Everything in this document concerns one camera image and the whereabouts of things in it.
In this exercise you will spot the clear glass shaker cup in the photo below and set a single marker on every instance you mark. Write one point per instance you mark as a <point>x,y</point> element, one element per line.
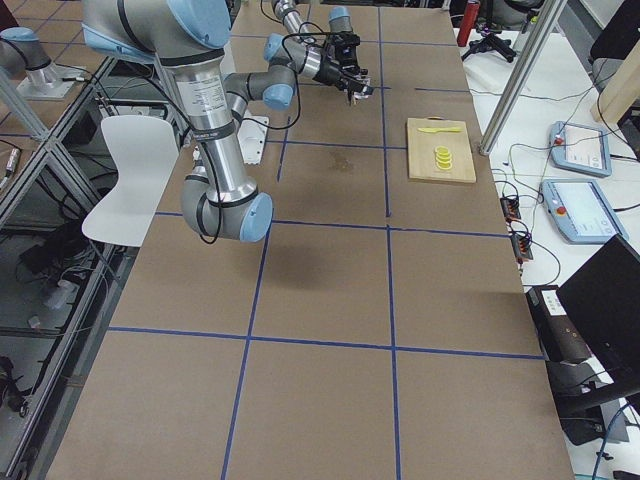
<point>354,96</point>

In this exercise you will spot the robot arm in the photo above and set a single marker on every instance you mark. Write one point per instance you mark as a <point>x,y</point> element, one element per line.
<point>286,12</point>
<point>187,38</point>

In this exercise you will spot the yellow plastic knife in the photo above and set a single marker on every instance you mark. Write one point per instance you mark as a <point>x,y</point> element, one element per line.
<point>435,130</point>

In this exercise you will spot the bamboo cutting board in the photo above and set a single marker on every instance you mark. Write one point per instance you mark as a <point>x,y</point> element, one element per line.
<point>420,148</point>

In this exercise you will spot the red cylinder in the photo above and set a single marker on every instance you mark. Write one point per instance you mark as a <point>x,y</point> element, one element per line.
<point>468,22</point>

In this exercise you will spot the black folded tripod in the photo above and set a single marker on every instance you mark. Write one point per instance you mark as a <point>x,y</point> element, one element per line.
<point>491,42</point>

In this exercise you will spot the white plastic chair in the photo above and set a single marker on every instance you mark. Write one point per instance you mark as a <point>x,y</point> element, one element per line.
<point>144,151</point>

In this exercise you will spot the grey teach pendant far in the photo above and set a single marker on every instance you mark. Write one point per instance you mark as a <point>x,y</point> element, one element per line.
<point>580,148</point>

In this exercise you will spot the grey teach pendant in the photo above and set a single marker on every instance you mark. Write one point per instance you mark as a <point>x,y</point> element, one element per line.
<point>580,211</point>
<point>580,148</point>

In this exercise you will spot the wooden upright plank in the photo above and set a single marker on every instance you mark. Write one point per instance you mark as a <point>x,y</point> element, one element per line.
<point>615,62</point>

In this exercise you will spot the grey teach pendant near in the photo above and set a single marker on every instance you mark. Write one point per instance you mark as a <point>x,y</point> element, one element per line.
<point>580,211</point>

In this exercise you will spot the black laptop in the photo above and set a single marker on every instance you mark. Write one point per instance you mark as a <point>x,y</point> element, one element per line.
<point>602,300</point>

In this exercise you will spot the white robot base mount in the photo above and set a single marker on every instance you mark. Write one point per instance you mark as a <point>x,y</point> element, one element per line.
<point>252,136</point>

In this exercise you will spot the aluminium frame post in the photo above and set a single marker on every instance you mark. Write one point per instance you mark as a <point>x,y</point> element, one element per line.
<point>547,19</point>

